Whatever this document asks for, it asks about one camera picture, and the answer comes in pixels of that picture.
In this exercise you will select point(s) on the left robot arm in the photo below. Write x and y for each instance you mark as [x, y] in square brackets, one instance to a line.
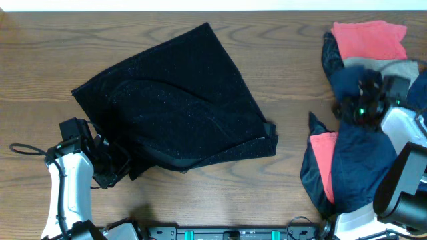
[70, 216]

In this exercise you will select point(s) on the black sparkly skirt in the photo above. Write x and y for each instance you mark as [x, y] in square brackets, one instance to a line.
[180, 105]

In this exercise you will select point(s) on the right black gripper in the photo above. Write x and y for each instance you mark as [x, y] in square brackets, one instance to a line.
[347, 106]

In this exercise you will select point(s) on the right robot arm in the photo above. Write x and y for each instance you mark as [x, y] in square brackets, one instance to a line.
[398, 209]

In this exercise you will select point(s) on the black mounting rail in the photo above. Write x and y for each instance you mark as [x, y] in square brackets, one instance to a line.
[298, 232]

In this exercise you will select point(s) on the red folded garment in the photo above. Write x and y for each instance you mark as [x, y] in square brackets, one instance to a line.
[377, 40]

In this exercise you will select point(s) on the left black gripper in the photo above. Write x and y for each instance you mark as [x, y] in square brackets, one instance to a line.
[124, 160]

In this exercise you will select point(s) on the blue denim garment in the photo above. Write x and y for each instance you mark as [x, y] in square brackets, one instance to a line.
[361, 159]

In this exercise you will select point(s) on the grey garment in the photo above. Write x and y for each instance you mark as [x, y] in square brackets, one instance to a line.
[400, 67]

